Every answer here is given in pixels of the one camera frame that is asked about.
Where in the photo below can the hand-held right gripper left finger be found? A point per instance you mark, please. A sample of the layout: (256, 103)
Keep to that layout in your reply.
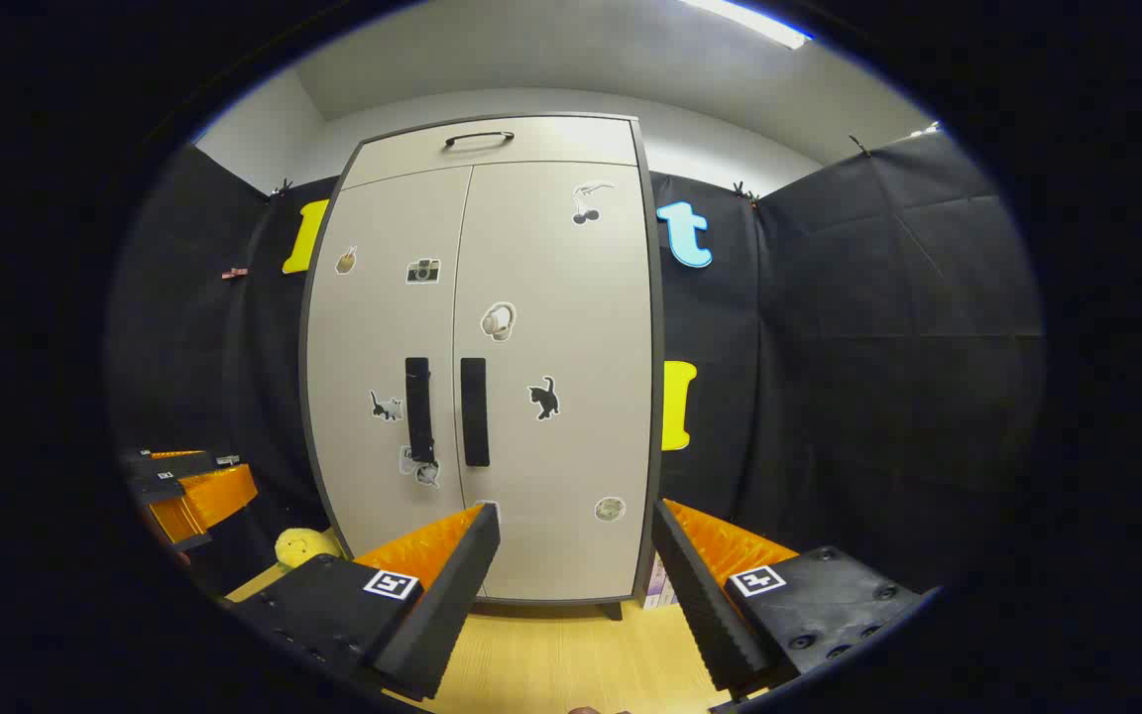
(442, 605)

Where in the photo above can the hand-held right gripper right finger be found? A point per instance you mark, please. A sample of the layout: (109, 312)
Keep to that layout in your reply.
(705, 605)

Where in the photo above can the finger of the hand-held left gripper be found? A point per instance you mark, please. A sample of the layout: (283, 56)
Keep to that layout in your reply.
(174, 464)
(209, 496)

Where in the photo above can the beige double-door shoe cabinet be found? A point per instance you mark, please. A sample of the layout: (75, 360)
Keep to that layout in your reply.
(531, 585)

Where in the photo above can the beige cabinet door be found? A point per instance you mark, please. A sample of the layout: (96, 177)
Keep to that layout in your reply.
(373, 337)
(571, 446)

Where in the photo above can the beige cabinet drawer front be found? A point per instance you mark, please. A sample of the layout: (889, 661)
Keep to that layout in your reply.
(551, 144)

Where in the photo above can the stack of books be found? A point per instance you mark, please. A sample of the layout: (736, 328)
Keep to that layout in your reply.
(658, 585)

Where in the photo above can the yellow plush toy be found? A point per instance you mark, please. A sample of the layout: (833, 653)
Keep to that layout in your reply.
(301, 545)

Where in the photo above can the black backdrop cloth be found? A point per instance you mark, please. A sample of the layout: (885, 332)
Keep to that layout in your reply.
(849, 377)

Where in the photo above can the ceiling light strip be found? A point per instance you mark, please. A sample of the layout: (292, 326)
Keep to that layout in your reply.
(749, 20)

